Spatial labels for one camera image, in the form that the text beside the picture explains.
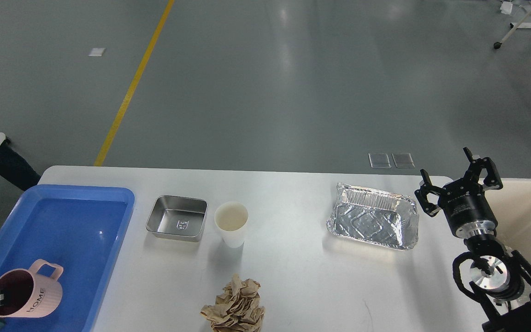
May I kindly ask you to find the right clear floor plate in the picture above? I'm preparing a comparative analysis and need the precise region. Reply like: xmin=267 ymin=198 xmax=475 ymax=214
xmin=391 ymin=153 xmax=415 ymax=169

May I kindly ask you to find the crumpled brown paper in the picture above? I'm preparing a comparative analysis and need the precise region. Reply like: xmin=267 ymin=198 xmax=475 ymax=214
xmin=200 ymin=274 xmax=265 ymax=332

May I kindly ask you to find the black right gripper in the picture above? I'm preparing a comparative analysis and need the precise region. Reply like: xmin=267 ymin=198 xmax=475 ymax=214
xmin=414 ymin=147 xmax=503 ymax=239

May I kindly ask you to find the pink ribbed mug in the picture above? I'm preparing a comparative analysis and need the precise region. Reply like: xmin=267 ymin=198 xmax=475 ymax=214
xmin=0 ymin=259 xmax=64 ymax=319

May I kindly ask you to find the steel rectangular container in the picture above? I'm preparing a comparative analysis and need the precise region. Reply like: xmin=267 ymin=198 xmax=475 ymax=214
xmin=146 ymin=195 xmax=208 ymax=243

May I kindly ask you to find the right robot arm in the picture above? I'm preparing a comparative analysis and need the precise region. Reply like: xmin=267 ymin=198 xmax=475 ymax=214
xmin=415 ymin=147 xmax=531 ymax=332

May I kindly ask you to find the aluminium foil tray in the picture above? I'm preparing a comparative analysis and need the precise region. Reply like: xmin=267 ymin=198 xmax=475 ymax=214
xmin=326 ymin=183 xmax=419 ymax=251

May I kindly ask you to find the blue plastic tray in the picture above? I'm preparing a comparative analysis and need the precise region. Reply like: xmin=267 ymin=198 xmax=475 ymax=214
xmin=0 ymin=184 xmax=135 ymax=332

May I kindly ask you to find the white paper cup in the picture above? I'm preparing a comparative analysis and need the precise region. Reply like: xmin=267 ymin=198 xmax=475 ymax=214
xmin=214 ymin=202 xmax=249 ymax=248

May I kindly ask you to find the clear floor plate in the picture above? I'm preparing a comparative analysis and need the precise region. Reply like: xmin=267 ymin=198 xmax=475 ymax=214
xmin=368 ymin=153 xmax=391 ymax=169
xmin=391 ymin=153 xmax=415 ymax=169

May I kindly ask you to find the left clear floor plate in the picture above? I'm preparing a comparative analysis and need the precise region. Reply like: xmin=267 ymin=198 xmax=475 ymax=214
xmin=368 ymin=153 xmax=391 ymax=169

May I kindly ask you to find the dark seated person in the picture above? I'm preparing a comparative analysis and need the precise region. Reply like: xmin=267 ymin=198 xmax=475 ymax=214
xmin=0 ymin=137 xmax=41 ymax=191

